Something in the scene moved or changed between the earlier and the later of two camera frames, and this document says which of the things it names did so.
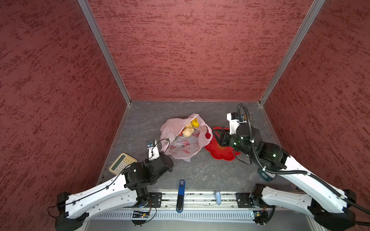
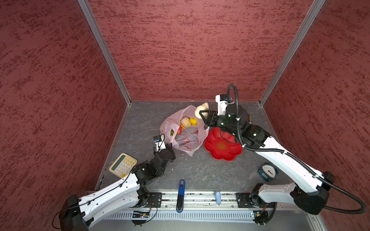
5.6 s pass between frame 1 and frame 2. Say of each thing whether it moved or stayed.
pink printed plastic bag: moved
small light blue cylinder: stayed
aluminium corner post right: stayed
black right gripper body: moved
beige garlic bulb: moved
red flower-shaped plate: stayed
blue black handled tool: stayed
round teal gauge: stayed
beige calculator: stayed
